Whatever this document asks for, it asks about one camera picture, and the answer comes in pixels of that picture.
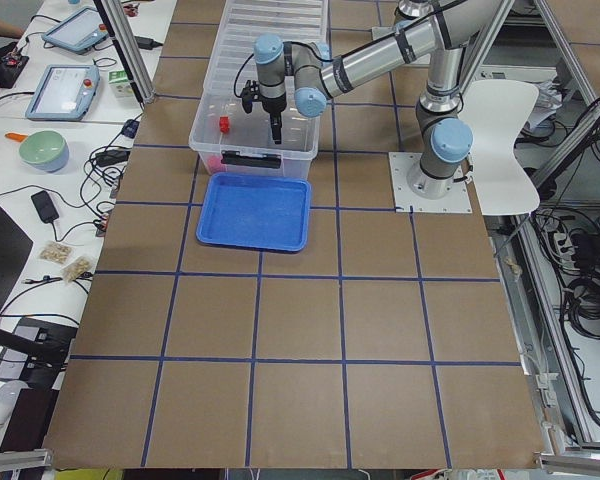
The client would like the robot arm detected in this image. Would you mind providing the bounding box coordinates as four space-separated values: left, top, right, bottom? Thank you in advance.
240 1 502 145

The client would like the black box latch handle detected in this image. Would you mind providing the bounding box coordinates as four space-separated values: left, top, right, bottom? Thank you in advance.
221 150 282 169

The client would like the blue plastic tray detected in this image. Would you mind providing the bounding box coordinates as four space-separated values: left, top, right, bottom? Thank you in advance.
196 173 312 252

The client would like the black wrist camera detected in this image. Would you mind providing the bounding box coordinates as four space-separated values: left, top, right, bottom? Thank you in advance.
240 80 261 114

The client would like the black power adapter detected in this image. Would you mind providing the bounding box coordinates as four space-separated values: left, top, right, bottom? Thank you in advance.
31 190 59 224

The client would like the teach pendant tablet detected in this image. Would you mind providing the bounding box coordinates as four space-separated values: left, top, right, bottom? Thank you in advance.
42 7 108 54
25 65 100 121

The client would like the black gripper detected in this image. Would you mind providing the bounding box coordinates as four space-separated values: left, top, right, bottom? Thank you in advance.
259 79 287 145

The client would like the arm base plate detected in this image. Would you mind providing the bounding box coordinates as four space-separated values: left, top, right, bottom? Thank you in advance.
388 152 472 214
371 26 394 40

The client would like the white chair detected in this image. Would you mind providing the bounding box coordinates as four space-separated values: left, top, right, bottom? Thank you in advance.
459 79 540 216

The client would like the toy carrot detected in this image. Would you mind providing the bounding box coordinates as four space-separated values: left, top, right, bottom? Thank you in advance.
5 132 27 142

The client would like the clear plastic storage box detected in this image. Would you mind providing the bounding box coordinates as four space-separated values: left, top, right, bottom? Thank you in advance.
189 93 320 180

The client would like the green white carton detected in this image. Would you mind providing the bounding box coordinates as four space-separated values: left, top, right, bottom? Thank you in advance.
107 70 134 98

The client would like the green bowl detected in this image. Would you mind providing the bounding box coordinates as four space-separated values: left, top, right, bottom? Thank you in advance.
19 130 69 173

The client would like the clear plastic box lid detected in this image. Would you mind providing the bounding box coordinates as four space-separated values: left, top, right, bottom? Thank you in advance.
202 0 330 101

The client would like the red block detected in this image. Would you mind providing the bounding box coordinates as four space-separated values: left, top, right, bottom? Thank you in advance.
206 156 225 172
218 116 230 134

